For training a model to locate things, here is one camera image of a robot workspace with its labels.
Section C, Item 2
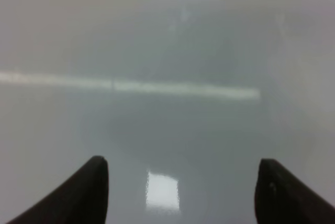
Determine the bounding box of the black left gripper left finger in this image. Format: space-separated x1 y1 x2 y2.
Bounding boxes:
9 156 108 223

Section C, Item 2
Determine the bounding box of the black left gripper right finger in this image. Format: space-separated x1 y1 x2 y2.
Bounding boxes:
254 159 334 223

